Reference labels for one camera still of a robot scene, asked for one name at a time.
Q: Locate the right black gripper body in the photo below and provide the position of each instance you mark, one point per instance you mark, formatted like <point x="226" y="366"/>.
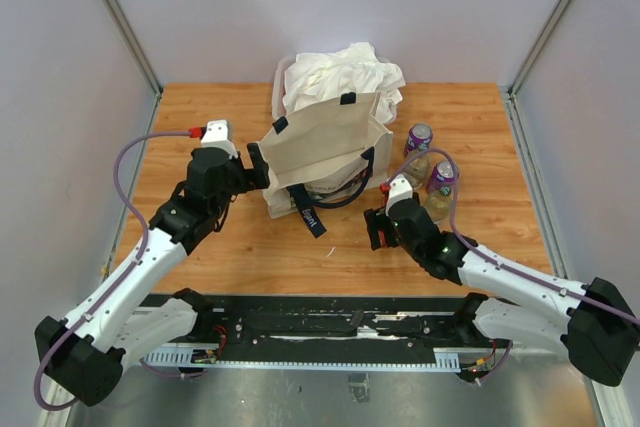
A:
<point x="392" y="238"/>

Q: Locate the beige canvas tote bag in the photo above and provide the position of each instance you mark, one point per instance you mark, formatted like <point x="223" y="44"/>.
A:
<point x="325" y="156"/>

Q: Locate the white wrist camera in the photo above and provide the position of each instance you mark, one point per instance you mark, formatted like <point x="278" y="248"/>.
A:
<point x="395" y="190"/>
<point x="215" y="134"/>

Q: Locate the purple fanta can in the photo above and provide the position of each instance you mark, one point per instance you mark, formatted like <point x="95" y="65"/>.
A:
<point x="419" y="137"/>
<point x="442" y="176"/>

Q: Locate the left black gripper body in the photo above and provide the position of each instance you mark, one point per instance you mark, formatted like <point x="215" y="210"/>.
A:
<point x="241" y="178"/>

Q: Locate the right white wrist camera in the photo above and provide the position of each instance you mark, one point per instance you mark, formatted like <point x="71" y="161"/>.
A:
<point x="395" y="190"/>

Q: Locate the white crumpled cloth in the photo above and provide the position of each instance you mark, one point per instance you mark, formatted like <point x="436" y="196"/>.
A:
<point x="317" y="77"/>

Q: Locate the chang soda water bottle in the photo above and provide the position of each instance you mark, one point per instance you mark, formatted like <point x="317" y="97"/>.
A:
<point x="438" y="203"/>

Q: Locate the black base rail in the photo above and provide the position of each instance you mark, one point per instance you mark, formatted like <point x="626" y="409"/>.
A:
<point x="421" y="334"/>

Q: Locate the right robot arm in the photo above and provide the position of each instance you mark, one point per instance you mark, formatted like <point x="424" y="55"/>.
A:
<point x="589" y="324"/>

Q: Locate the white plastic basket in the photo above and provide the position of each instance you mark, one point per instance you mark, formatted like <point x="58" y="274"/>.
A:
<point x="278" y="90"/>

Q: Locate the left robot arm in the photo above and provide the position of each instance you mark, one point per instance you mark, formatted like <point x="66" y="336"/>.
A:
<point x="93" y="345"/>

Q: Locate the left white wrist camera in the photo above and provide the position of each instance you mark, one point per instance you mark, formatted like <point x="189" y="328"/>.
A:
<point x="215" y="134"/>

